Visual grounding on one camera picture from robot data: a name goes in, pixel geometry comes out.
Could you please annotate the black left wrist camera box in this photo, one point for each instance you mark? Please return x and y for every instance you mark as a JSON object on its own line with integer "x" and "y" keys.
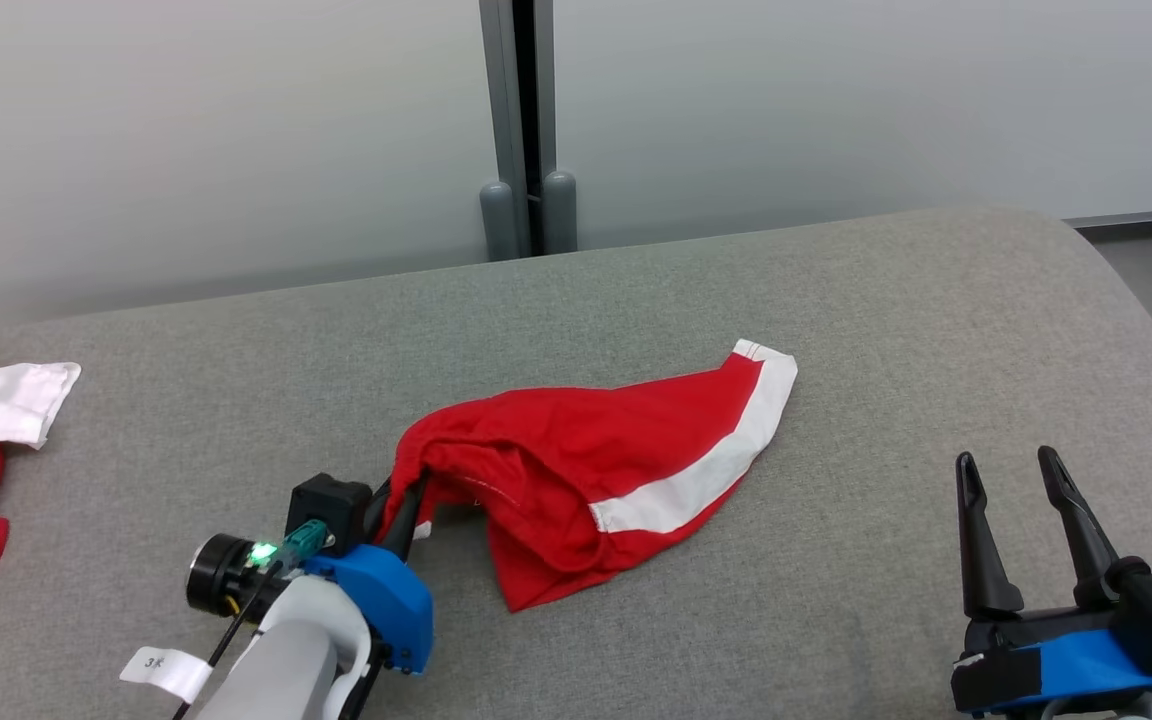
{"x": 328, "y": 508}

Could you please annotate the grey partition post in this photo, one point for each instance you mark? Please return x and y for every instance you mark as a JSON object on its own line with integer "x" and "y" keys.
{"x": 516, "y": 90}

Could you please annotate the grey cylindrical post foot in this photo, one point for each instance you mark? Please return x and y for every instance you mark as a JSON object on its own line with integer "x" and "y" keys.
{"x": 498, "y": 225}
{"x": 560, "y": 215}

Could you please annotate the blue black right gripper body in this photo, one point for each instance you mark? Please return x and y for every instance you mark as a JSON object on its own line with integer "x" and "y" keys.
{"x": 1066, "y": 665}

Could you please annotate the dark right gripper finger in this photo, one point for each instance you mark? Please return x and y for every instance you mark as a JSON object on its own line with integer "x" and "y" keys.
{"x": 1086, "y": 560}
{"x": 984, "y": 570}

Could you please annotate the red shorts white side stripe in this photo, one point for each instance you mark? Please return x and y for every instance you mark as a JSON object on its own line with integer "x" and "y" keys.
{"x": 576, "y": 450}

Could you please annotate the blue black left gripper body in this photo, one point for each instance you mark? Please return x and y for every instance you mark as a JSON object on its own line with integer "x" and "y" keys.
{"x": 391, "y": 605}

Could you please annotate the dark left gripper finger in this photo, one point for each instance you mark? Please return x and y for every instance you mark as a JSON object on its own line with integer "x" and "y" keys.
{"x": 408, "y": 530}
{"x": 379, "y": 512}

